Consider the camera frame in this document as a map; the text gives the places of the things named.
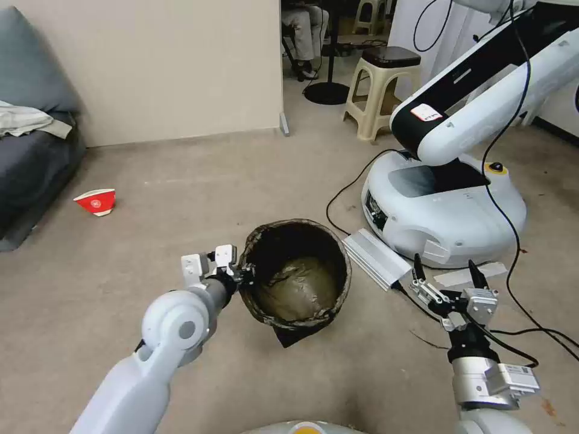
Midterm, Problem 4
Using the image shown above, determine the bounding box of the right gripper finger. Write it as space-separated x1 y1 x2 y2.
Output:
408 253 458 318
467 259 490 291

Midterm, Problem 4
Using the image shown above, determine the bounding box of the round bin with black bag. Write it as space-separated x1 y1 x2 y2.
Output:
238 218 353 350

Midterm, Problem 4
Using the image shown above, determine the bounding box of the pale tape strip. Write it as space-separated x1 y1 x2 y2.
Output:
432 262 508 287

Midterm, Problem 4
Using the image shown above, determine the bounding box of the silver ribbed metal box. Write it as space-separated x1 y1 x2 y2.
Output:
341 227 414 292

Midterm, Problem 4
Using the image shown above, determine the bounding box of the white and black wheeled robot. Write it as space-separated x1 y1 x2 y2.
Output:
360 0 579 268

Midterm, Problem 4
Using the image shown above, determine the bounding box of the red paper cup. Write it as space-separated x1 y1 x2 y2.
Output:
72 187 118 219

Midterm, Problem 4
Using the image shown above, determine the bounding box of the white robot front shell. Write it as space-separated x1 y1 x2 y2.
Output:
245 420 364 434

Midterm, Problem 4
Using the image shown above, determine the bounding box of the black stand with round base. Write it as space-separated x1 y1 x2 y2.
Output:
302 0 352 106

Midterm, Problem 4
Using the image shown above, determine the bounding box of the beige stool with dark seat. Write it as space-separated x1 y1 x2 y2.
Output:
341 46 423 146

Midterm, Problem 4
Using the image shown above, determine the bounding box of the dark grey sofa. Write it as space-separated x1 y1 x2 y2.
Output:
0 6 87 253

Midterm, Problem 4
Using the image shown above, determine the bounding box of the person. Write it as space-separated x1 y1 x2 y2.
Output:
280 0 331 83

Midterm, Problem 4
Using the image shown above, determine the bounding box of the crumpled white cloth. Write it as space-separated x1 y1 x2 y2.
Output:
0 99 74 139

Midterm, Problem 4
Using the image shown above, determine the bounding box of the plain beige plastic stool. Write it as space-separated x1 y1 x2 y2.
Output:
352 0 391 37

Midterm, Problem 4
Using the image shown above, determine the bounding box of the grey-blue cushion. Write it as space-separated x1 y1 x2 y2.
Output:
0 6 83 115

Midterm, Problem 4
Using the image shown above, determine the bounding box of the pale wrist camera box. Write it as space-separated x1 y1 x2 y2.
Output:
214 244 239 268
460 288 499 326

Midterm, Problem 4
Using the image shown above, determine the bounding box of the long black floor cable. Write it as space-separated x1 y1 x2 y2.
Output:
480 0 579 360

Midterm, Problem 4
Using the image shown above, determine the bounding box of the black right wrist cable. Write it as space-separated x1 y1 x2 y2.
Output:
478 324 540 370

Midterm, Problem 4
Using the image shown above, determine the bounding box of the looped black floor cable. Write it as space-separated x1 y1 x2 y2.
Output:
325 148 404 239

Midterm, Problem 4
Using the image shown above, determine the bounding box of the black hanging cable loop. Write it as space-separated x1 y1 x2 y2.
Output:
413 0 454 53

